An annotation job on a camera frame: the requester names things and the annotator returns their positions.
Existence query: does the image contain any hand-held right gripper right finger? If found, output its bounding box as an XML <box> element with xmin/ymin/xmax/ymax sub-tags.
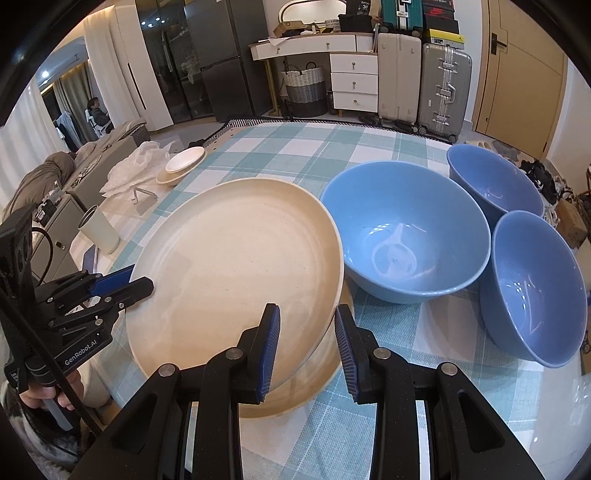
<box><xmin>334</xmin><ymin>304</ymin><xmax>546</xmax><ymax>480</ymax></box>

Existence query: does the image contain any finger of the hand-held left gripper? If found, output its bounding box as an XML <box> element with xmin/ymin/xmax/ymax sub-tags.
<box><xmin>46</xmin><ymin>276</ymin><xmax>155</xmax><ymax>330</ymax></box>
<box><xmin>37</xmin><ymin>269</ymin><xmax>134</xmax><ymax>306</ymax></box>

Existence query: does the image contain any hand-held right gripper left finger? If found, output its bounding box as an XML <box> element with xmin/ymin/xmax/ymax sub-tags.
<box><xmin>69</xmin><ymin>303</ymin><xmax>281</xmax><ymax>480</ymax></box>

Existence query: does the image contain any cream plate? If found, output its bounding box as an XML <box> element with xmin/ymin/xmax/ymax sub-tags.
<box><xmin>124</xmin><ymin>178</ymin><xmax>345</xmax><ymax>395</ymax></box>
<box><xmin>233</xmin><ymin>318</ymin><xmax>345</xmax><ymax>419</ymax></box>

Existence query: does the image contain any blue bowl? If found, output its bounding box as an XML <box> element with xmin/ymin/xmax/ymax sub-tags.
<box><xmin>479</xmin><ymin>211</ymin><xmax>589</xmax><ymax>368</ymax></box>
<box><xmin>320</xmin><ymin>161</ymin><xmax>491</xmax><ymax>304</ymax></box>
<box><xmin>447</xmin><ymin>144</ymin><xmax>546</xmax><ymax>217</ymax></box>

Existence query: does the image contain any person's left hand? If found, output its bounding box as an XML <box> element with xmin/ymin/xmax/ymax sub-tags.
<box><xmin>17</xmin><ymin>368</ymin><xmax>88</xmax><ymax>411</ymax></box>

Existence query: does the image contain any white cup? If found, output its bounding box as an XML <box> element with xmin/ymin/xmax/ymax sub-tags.
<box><xmin>78</xmin><ymin>205</ymin><xmax>121</xmax><ymax>254</ymax></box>

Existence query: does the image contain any grey side cabinet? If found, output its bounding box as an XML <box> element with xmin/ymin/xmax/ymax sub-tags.
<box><xmin>30</xmin><ymin>193</ymin><xmax>88</xmax><ymax>289</ymax></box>

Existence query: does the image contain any small cream bowl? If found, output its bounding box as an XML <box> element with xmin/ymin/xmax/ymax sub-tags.
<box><xmin>156</xmin><ymin>164</ymin><xmax>195</xmax><ymax>186</ymax></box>

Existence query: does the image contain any white plastic bag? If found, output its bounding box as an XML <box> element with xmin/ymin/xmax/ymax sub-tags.
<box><xmin>99</xmin><ymin>141</ymin><xmax>178</xmax><ymax>198</ymax></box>

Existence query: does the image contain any grey sofa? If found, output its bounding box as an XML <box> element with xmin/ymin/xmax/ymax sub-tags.
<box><xmin>0</xmin><ymin>117</ymin><xmax>151</xmax><ymax>222</ymax></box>

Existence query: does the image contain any small white plate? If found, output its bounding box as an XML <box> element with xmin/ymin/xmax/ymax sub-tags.
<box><xmin>165</xmin><ymin>147</ymin><xmax>206</xmax><ymax>174</ymax></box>

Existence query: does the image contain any dark glass cabinet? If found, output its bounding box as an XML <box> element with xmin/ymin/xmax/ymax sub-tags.
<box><xmin>135</xmin><ymin>0</ymin><xmax>218</xmax><ymax>127</ymax></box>

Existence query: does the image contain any grey refrigerator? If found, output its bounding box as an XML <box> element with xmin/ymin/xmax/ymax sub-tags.
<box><xmin>184</xmin><ymin>0</ymin><xmax>273</xmax><ymax>120</ymax></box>

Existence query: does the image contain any brown cardboard box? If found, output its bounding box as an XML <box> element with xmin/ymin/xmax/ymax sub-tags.
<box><xmin>554</xmin><ymin>198</ymin><xmax>587</xmax><ymax>250</ymax></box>

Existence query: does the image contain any woven laundry basket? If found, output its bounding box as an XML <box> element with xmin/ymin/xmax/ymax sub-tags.
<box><xmin>281</xmin><ymin>65</ymin><xmax>328</xmax><ymax>118</ymax></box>

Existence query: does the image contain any white vanity desk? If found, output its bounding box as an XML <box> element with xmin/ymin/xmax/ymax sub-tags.
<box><xmin>249</xmin><ymin>32</ymin><xmax>380</xmax><ymax>116</ymax></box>

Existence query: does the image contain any silver suitcase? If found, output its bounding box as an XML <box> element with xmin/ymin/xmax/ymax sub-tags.
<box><xmin>418</xmin><ymin>43</ymin><xmax>473</xmax><ymax>144</ymax></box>

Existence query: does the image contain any beige suitcase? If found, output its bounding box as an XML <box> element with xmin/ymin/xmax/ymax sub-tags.
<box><xmin>376</xmin><ymin>31</ymin><xmax>423</xmax><ymax>126</ymax></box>

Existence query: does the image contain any arched mirror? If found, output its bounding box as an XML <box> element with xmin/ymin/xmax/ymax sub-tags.
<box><xmin>276</xmin><ymin>0</ymin><xmax>348</xmax><ymax>28</ymax></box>

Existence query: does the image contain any yellow black shoe box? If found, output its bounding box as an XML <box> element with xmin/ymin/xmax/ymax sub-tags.
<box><xmin>425</xmin><ymin>28</ymin><xmax>465</xmax><ymax>49</ymax></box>

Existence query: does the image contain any black storage box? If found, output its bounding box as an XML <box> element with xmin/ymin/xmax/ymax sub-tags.
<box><xmin>339</xmin><ymin>14</ymin><xmax>376</xmax><ymax>34</ymax></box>

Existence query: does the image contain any wooden door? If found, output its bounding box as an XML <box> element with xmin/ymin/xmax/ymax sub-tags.
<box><xmin>471</xmin><ymin>0</ymin><xmax>568</xmax><ymax>160</ymax></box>

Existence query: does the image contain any teal suitcase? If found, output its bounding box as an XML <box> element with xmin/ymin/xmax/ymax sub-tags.
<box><xmin>381</xmin><ymin>0</ymin><xmax>424</xmax><ymax>32</ymax></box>

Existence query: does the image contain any black cable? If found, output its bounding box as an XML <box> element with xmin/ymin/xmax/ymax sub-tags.
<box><xmin>0</xmin><ymin>228</ymin><xmax>102</xmax><ymax>437</ymax></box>

